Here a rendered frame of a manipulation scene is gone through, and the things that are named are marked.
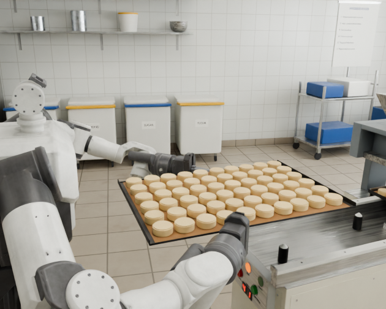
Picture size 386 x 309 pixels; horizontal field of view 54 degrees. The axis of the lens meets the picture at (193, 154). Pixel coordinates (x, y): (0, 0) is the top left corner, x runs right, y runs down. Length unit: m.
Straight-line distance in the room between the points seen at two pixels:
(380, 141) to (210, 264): 1.31
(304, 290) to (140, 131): 3.51
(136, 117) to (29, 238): 3.88
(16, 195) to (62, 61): 4.41
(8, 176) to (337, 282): 1.01
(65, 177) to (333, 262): 0.84
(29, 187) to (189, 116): 3.92
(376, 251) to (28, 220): 1.09
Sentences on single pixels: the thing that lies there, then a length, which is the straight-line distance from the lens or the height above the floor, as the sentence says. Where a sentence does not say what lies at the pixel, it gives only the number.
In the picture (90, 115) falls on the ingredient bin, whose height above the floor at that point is 0.66.
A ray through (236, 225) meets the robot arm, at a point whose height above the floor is 1.14.
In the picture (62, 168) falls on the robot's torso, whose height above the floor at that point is 1.27.
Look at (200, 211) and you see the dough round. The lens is 1.00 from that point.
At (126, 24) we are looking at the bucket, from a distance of 4.76.
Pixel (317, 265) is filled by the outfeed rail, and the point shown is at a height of 0.89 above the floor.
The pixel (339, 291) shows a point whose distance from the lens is 1.36.
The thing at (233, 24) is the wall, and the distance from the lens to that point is 5.26.
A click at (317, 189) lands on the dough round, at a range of 1.20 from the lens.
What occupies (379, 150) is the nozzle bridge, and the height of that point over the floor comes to 1.06.
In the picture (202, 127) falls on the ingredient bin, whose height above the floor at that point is 0.47.
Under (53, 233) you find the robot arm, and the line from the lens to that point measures 0.65.
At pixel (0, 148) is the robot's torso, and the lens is 0.86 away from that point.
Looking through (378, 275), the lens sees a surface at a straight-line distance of 1.46.
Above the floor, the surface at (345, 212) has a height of 0.86.
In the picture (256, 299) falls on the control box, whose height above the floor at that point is 0.73.
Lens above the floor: 1.56
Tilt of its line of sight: 18 degrees down
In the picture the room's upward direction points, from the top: 1 degrees clockwise
